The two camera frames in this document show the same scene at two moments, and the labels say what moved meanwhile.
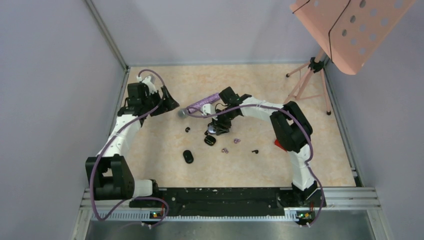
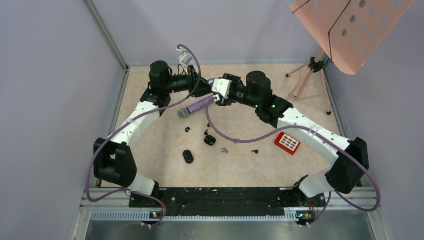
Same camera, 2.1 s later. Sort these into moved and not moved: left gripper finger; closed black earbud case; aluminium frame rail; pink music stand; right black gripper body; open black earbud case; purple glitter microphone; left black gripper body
Moved: right black gripper body; left gripper finger; left black gripper body
Not moved: purple glitter microphone; open black earbud case; pink music stand; aluminium frame rail; closed black earbud case
